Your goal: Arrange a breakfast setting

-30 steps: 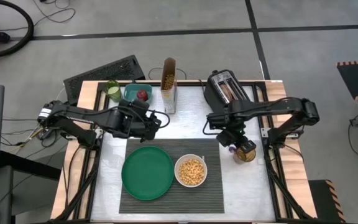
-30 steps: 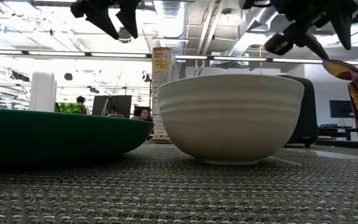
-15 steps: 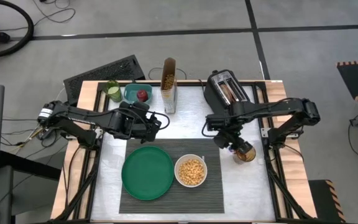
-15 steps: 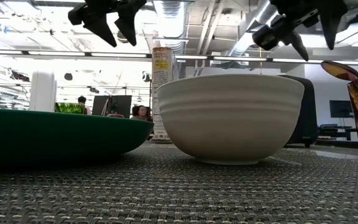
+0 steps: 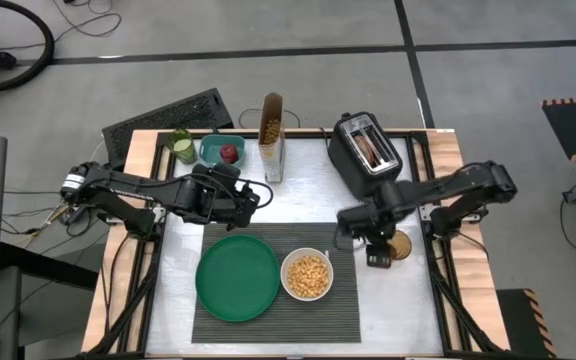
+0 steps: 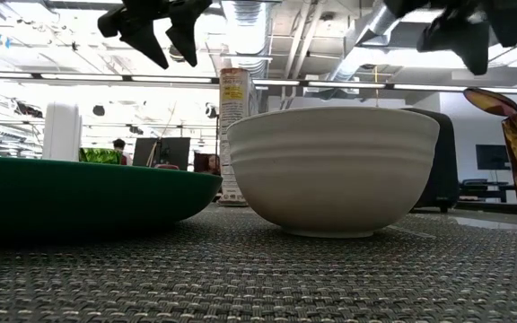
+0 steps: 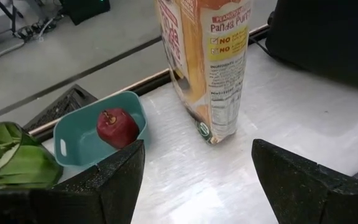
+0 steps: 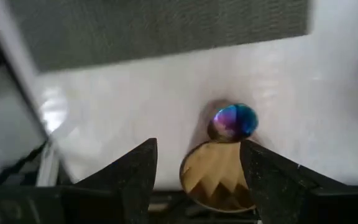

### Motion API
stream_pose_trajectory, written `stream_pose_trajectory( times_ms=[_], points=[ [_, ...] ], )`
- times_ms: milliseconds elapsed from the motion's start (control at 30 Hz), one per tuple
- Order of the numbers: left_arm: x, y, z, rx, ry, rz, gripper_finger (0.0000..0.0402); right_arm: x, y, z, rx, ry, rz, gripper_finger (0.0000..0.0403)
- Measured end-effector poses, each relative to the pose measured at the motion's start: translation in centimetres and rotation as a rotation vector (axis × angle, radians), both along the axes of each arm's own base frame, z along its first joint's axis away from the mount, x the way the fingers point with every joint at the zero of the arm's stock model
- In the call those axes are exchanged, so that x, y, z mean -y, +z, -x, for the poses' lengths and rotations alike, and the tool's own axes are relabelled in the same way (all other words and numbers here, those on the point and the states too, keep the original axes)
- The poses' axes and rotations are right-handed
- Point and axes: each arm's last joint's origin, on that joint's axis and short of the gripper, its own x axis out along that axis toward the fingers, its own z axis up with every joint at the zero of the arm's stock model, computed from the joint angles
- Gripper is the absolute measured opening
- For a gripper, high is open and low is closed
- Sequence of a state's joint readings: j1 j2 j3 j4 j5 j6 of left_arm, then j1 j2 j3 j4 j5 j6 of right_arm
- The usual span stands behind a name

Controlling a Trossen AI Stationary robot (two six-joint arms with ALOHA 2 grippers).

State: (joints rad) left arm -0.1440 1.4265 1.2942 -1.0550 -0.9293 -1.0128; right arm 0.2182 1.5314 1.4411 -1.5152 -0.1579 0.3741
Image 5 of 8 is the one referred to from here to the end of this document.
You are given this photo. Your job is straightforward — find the golden cereal pieces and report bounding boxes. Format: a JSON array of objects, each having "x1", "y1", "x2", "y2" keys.
[{"x1": 286, "y1": 254, "x2": 330, "y2": 299}]

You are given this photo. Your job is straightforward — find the green round plate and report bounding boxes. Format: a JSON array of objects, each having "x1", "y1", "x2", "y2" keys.
[{"x1": 194, "y1": 234, "x2": 281, "y2": 323}]

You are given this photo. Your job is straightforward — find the grey woven placemat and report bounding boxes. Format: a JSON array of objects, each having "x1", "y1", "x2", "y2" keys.
[{"x1": 191, "y1": 222, "x2": 362, "y2": 344}]

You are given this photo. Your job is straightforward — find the teal plastic bin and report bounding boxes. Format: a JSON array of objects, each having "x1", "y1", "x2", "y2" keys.
[{"x1": 198, "y1": 133, "x2": 247, "y2": 169}]

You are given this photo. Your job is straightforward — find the black toaster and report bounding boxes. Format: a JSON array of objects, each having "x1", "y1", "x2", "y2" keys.
[{"x1": 327, "y1": 111, "x2": 403, "y2": 201}]

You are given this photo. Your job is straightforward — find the black aluminium table frame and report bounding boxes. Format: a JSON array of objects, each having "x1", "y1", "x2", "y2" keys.
[{"x1": 85, "y1": 129, "x2": 507, "y2": 360}]

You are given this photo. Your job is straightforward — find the tall cereal box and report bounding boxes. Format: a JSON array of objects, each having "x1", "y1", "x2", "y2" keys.
[{"x1": 258, "y1": 92, "x2": 286, "y2": 184}]

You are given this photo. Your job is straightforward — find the black perforated panel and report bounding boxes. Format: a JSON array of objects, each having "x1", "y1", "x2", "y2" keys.
[{"x1": 101, "y1": 88, "x2": 235, "y2": 169}]

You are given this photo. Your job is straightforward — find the green drinking glass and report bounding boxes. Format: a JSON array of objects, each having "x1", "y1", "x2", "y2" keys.
[{"x1": 168, "y1": 128, "x2": 198, "y2": 164}]

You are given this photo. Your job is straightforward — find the white ceramic bowl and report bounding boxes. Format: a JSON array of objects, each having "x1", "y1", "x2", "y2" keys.
[{"x1": 280, "y1": 247, "x2": 335, "y2": 302}]

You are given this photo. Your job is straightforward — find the amber faceted drinking glass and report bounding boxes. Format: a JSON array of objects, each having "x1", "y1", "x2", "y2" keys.
[{"x1": 390, "y1": 229, "x2": 414, "y2": 261}]

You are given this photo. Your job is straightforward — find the red apple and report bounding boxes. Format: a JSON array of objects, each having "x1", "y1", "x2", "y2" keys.
[{"x1": 219, "y1": 143, "x2": 240, "y2": 165}]

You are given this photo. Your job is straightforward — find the tangled cable bundle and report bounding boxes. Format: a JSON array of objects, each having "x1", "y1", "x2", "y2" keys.
[{"x1": 1, "y1": 187, "x2": 132, "y2": 246}]

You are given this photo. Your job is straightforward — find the black vacuum hose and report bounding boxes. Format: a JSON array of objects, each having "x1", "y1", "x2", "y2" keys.
[{"x1": 0, "y1": 0, "x2": 56, "y2": 95}]

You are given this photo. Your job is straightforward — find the brown toast slice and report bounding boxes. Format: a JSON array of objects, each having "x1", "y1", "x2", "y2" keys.
[{"x1": 357, "y1": 132, "x2": 383, "y2": 169}]

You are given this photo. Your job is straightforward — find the thin black floor cable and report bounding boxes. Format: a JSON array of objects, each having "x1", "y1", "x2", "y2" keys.
[{"x1": 50, "y1": 0, "x2": 122, "y2": 39}]

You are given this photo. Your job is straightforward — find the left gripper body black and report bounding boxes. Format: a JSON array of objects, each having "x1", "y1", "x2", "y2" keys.
[{"x1": 182, "y1": 163, "x2": 257, "y2": 227}]

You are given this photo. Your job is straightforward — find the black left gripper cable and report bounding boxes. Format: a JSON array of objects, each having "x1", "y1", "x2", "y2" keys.
[{"x1": 237, "y1": 177, "x2": 275, "y2": 210}]

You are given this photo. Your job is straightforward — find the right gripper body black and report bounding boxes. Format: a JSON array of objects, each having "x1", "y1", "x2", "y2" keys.
[{"x1": 336, "y1": 201, "x2": 404, "y2": 247}]

